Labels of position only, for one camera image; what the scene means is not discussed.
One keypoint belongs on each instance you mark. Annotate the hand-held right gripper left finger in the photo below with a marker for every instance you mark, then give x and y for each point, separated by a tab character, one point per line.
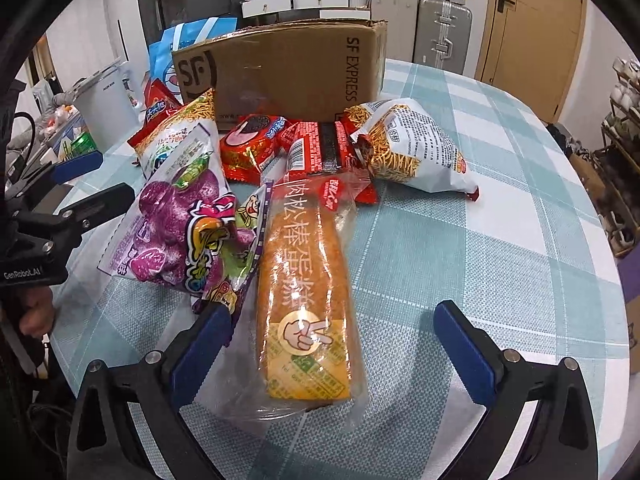
201	350

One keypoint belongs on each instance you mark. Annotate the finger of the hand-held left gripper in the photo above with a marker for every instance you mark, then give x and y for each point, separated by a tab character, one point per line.
100	205
77	165

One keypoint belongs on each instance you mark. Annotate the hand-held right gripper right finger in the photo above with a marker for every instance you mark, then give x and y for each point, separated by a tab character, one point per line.
465	355

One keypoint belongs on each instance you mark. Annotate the purple snack packet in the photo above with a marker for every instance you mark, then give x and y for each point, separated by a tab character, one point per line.
165	230

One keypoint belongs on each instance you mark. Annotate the white noodle snack packet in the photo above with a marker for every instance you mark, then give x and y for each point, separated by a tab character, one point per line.
175	140
415	150

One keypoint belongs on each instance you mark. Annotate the red snack packet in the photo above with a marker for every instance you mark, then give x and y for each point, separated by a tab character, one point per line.
159	94

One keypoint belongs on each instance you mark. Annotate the clear bread packet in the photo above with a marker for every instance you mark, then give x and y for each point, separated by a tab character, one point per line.
305	270

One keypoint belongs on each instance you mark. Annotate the red cookie packet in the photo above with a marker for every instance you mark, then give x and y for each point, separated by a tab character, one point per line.
245	150

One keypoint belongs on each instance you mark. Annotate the red black-striped wafer packet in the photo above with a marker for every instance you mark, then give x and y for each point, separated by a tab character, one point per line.
315	150

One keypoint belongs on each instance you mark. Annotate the brown cardboard box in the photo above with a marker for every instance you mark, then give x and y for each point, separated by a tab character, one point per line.
280	70

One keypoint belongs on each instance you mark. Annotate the person's left hand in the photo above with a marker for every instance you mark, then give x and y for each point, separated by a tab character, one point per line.
36	315

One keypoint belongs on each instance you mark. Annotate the green box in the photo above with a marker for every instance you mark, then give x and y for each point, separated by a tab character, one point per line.
80	147

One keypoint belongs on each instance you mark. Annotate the white appliance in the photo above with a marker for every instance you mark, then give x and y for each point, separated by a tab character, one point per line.
107	105

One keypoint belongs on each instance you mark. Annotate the checked tablecloth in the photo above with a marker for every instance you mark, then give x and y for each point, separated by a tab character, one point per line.
450	250

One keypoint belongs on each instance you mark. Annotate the purple floor mat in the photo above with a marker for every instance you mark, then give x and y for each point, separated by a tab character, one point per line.
631	310

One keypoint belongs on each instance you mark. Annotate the blue white bag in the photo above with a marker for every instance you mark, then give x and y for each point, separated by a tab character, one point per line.
195	35

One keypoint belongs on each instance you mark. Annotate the shoe rack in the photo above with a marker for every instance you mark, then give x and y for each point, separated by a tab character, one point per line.
620	160

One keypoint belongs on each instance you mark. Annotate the white cabinet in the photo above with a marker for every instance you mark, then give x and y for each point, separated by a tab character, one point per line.
310	2

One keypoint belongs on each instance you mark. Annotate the silver suitcase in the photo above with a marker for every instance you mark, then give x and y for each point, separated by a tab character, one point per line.
442	35

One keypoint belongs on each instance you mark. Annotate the wooden door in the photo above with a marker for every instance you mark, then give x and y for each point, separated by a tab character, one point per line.
530	35

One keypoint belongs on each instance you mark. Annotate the beige suitcase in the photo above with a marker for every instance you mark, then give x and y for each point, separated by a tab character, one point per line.
395	20

